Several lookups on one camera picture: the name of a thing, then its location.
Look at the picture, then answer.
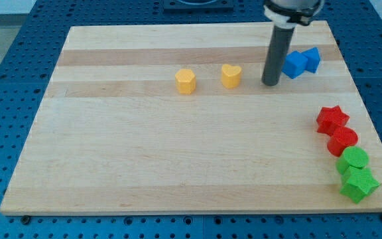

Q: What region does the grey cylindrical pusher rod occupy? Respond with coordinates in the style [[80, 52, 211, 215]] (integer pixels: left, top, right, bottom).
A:
[[261, 25, 294, 86]]

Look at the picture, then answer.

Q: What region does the robot wrist flange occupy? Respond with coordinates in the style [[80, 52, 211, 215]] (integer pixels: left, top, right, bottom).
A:
[[263, 0, 325, 29]]

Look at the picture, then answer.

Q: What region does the yellow heart block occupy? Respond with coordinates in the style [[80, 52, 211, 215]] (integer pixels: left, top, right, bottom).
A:
[[221, 64, 242, 89]]

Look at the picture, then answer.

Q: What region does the yellow hexagon block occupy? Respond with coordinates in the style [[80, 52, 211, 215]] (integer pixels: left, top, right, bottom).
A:
[[175, 69, 196, 94]]

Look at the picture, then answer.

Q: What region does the blue cube block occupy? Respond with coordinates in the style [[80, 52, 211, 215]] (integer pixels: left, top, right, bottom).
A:
[[282, 51, 308, 79]]

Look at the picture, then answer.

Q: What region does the blue triangle block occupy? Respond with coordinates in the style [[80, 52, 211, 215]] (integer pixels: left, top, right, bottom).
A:
[[302, 47, 321, 73]]

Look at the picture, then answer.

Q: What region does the red star block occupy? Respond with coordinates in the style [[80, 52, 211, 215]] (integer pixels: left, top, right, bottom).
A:
[[316, 106, 350, 136]]

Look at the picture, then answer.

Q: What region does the red cylinder block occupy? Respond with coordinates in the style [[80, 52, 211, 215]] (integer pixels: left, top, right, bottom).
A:
[[327, 127, 359, 157]]

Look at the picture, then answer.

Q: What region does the wooden board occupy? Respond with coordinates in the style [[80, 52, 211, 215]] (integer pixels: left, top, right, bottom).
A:
[[0, 21, 382, 216]]

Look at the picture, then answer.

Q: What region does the green cylinder block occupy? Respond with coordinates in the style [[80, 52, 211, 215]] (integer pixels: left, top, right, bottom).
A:
[[336, 146, 369, 175]]

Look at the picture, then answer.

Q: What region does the green star block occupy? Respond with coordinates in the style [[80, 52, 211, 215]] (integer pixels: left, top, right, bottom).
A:
[[340, 167, 381, 204]]

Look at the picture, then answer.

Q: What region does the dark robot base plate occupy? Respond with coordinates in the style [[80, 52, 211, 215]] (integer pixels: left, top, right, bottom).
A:
[[161, 0, 234, 12]]

